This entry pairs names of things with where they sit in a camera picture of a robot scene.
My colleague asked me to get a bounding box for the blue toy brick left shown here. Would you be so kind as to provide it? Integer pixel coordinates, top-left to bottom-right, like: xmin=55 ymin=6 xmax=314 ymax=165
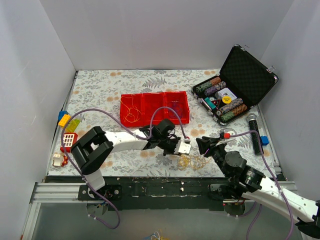
xmin=57 ymin=110 xmax=68 ymax=121

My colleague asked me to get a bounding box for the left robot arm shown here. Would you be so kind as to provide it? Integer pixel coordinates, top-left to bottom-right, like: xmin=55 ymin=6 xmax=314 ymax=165
xmin=71 ymin=119 xmax=184 ymax=200

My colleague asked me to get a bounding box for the red plastic bin right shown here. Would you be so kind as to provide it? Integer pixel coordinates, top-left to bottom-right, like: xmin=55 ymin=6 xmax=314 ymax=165
xmin=164 ymin=91 xmax=190 ymax=125

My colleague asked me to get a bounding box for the red plastic bin middle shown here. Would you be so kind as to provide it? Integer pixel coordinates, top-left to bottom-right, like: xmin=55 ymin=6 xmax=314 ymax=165
xmin=141 ymin=92 xmax=165 ymax=125

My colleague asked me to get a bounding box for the red plastic bin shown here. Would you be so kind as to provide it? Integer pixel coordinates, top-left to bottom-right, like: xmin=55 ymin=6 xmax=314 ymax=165
xmin=141 ymin=92 xmax=165 ymax=125
xmin=164 ymin=91 xmax=190 ymax=125
xmin=119 ymin=93 xmax=144 ymax=128

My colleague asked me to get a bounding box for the green toy brick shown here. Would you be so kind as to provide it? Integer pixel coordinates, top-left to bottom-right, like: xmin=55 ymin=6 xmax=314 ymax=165
xmin=64 ymin=118 xmax=81 ymax=133

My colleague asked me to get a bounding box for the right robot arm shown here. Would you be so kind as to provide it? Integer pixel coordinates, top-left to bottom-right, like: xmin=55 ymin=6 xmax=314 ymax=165
xmin=196 ymin=136 xmax=320 ymax=239

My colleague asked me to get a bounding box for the black microphone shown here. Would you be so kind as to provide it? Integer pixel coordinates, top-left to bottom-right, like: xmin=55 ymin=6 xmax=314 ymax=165
xmin=246 ymin=113 xmax=264 ymax=156

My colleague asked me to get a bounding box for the black poker chip case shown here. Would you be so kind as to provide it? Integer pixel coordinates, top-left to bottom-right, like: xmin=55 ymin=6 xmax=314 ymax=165
xmin=191 ymin=44 xmax=279 ymax=126

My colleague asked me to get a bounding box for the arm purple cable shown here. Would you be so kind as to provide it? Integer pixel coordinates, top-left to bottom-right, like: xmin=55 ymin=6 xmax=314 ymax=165
xmin=228 ymin=129 xmax=295 ymax=240
xmin=61 ymin=106 xmax=188 ymax=230

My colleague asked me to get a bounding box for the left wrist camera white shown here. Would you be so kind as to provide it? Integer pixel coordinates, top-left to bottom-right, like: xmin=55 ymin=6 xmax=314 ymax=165
xmin=173 ymin=138 xmax=191 ymax=155

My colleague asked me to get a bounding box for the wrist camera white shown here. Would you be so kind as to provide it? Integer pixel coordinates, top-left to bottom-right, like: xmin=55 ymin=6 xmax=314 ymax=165
xmin=173 ymin=138 xmax=191 ymax=155
xmin=220 ymin=128 xmax=236 ymax=143

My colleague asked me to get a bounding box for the red plastic bin left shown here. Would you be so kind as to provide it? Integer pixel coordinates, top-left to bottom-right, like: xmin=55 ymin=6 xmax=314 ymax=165
xmin=119 ymin=93 xmax=144 ymax=128

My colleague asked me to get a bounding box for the blue toy block right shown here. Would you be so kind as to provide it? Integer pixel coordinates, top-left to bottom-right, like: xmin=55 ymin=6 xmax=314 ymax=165
xmin=260 ymin=136 xmax=270 ymax=146

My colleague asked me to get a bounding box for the red white window brick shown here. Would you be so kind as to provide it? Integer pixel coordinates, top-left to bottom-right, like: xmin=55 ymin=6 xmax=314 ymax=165
xmin=60 ymin=132 xmax=78 ymax=153

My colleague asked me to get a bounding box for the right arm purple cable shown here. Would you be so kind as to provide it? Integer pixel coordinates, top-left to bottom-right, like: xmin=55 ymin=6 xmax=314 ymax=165
xmin=228 ymin=129 xmax=295 ymax=240

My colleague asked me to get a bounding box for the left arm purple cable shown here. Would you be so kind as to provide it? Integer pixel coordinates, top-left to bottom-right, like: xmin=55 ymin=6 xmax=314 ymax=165
xmin=61 ymin=106 xmax=188 ymax=230

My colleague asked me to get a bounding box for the yellow toy brick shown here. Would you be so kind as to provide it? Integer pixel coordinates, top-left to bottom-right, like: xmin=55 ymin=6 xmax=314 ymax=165
xmin=58 ymin=114 xmax=71 ymax=128

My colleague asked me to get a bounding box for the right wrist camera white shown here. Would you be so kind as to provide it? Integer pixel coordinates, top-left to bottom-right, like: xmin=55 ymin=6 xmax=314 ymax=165
xmin=220 ymin=128 xmax=236 ymax=143

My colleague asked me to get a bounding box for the red white toy figure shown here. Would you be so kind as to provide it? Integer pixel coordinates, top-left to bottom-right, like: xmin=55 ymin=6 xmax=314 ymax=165
xmin=52 ymin=153 xmax=68 ymax=167

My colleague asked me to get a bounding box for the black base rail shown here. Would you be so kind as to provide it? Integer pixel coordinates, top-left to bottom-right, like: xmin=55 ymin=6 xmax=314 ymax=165
xmin=77 ymin=176 xmax=251 ymax=212

